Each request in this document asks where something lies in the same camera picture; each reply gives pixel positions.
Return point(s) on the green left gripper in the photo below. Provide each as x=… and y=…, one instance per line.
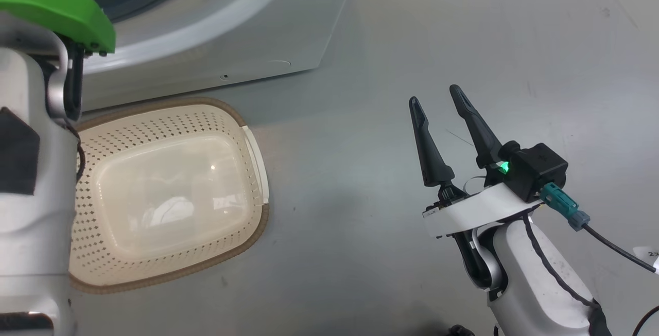
x=51, y=6

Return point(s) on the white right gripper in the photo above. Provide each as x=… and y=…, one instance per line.
x=479, y=210

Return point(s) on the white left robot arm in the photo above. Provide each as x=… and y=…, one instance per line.
x=31, y=233

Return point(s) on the white front-load washing machine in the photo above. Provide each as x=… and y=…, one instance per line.
x=206, y=32

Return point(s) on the cream perforated laundry basket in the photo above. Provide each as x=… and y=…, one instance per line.
x=170, y=197

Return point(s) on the round washer filter cover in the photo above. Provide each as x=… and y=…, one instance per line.
x=280, y=62

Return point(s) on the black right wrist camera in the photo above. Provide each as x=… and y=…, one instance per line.
x=535, y=169

